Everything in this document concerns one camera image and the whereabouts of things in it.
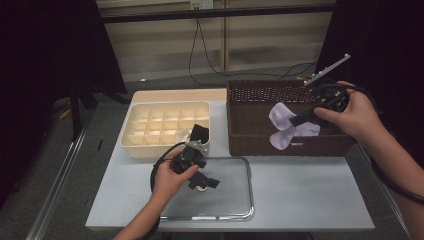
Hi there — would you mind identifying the person's left hand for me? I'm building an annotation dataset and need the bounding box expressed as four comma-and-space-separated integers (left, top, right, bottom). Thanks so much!
151, 151, 201, 202

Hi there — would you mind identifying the brown woven basket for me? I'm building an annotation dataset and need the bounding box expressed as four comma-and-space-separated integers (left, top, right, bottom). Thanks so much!
225, 78, 362, 158

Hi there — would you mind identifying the left hand-held gripper cable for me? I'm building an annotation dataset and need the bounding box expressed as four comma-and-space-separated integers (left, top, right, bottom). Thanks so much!
149, 141, 188, 240

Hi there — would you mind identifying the white wall power outlet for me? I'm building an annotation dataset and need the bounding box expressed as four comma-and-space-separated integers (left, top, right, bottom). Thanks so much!
189, 0, 214, 10

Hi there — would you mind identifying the purple sock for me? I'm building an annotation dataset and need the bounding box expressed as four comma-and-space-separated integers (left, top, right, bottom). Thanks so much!
268, 101, 322, 151

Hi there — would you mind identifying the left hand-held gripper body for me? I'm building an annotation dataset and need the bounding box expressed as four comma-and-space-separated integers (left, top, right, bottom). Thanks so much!
170, 139, 209, 175

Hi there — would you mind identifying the light wooden board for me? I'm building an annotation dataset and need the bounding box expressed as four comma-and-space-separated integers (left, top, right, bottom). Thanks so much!
130, 88, 228, 104

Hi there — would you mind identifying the black wall cable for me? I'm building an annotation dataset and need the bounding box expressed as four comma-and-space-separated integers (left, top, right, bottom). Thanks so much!
188, 18, 208, 87
198, 18, 318, 80

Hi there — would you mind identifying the black metal stand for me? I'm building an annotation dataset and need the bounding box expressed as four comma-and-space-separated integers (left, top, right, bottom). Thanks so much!
69, 79, 131, 141

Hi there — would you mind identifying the black sock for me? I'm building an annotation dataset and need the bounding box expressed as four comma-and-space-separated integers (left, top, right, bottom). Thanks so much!
189, 123, 211, 145

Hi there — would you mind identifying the black horizontal bar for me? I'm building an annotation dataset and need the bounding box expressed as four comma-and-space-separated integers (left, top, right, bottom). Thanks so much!
99, 3, 338, 24

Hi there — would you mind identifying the cream divided storage box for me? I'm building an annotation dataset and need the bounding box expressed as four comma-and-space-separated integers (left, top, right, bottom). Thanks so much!
119, 100, 212, 160

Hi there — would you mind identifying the clear plastic box lid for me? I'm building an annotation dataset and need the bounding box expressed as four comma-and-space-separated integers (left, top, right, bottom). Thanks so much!
159, 155, 255, 222

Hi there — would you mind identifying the black curtain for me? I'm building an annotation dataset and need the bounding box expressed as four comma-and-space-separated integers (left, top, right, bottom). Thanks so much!
313, 0, 424, 169
0, 0, 128, 209

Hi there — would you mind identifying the person's right hand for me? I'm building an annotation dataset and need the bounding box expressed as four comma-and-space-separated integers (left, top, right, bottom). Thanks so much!
313, 80, 390, 143

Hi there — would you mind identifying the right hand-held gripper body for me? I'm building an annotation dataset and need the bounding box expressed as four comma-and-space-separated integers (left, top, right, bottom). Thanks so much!
302, 53, 352, 112

